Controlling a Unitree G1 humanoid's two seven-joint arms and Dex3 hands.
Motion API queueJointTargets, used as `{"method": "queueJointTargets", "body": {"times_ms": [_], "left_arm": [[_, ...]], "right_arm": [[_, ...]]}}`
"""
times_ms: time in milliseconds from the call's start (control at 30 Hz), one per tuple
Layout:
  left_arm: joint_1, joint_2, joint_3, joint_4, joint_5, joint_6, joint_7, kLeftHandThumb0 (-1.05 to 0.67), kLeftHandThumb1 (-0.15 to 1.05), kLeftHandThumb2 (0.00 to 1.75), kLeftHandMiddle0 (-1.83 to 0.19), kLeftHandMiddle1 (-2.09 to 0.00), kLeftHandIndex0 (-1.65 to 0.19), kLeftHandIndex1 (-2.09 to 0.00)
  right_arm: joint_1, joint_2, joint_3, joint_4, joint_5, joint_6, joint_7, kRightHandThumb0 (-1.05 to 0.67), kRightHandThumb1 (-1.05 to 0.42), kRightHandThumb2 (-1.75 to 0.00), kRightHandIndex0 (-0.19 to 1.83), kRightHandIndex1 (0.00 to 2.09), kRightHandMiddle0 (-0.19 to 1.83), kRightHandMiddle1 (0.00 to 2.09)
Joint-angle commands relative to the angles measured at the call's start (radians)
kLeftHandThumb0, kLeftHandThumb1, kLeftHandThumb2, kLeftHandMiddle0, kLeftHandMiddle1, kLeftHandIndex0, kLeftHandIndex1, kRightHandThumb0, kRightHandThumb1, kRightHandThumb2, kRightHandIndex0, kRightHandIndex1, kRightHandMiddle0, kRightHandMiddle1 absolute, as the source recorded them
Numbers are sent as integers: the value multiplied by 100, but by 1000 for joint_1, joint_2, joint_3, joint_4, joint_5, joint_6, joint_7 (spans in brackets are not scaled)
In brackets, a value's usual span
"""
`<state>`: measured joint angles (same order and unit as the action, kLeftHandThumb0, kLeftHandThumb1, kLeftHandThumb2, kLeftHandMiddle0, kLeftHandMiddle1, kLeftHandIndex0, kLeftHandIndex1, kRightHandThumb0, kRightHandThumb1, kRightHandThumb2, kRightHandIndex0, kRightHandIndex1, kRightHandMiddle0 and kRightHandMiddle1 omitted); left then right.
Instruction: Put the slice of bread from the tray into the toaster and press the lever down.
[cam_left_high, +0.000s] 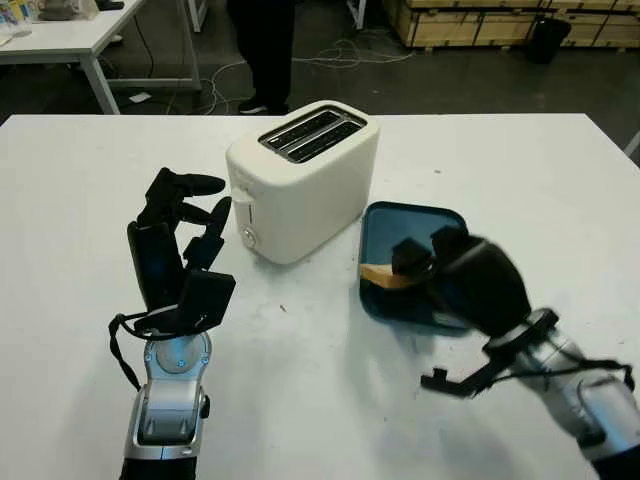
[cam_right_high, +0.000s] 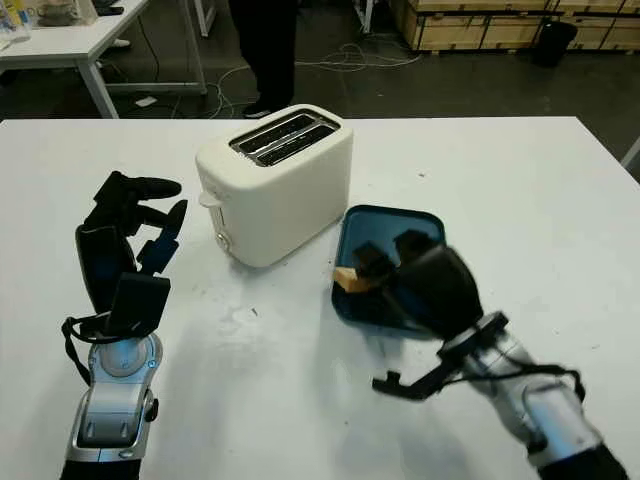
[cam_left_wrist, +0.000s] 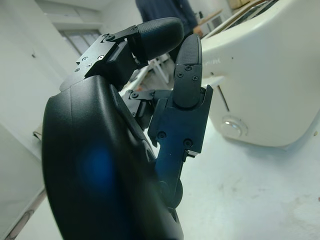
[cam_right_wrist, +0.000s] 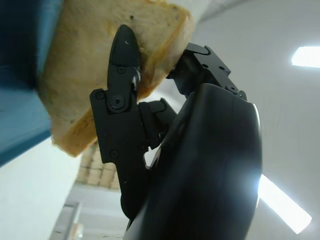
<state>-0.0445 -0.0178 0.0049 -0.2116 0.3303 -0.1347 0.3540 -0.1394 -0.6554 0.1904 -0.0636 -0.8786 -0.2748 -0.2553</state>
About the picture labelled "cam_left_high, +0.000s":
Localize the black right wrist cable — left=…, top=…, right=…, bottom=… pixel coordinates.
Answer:
left=504, top=349, right=636, bottom=394

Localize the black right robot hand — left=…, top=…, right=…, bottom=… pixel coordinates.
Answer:
left=391, top=225, right=532, bottom=337

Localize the white table frame leg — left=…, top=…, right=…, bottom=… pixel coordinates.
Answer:
left=343, top=0, right=369, bottom=31

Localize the cream white two-slot toaster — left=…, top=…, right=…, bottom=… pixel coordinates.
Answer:
left=224, top=99, right=381, bottom=265

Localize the slice of brown bread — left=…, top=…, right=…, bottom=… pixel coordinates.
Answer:
left=360, top=263, right=426, bottom=291

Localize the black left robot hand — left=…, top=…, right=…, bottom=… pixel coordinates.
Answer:
left=126, top=167, right=234, bottom=315

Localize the white background table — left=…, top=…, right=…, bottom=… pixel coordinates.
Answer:
left=0, top=0, right=203, bottom=116

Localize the colourful printed package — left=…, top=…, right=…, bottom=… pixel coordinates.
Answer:
left=0, top=0, right=34, bottom=39

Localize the wooden crate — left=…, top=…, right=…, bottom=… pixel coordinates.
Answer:
left=384, top=0, right=640, bottom=51

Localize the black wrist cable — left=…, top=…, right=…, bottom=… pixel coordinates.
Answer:
left=504, top=349, right=636, bottom=394
left=108, top=309, right=211, bottom=391

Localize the person in dark clothes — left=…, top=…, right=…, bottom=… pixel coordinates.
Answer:
left=227, top=0, right=294, bottom=115

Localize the grey bundle in clear bag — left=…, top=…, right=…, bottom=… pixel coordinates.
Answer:
left=39, top=0, right=96, bottom=21

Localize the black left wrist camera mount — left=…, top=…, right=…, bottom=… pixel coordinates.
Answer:
left=172, top=269, right=237, bottom=334

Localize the white floor cable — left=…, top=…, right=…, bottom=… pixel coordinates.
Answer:
left=199, top=37, right=416, bottom=116

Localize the white furniture leg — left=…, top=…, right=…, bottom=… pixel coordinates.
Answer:
left=622, top=129, right=640, bottom=166

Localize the black trash bin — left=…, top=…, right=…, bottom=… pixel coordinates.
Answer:
left=529, top=17, right=572, bottom=65

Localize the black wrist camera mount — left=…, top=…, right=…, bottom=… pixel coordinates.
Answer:
left=420, top=344, right=506, bottom=400
left=172, top=269, right=237, bottom=334

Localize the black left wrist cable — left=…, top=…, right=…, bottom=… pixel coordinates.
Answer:
left=108, top=309, right=211, bottom=391

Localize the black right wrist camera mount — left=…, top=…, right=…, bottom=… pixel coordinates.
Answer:
left=420, top=344, right=506, bottom=400

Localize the blue rectangular tray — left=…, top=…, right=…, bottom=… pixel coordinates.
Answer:
left=358, top=200, right=474, bottom=337

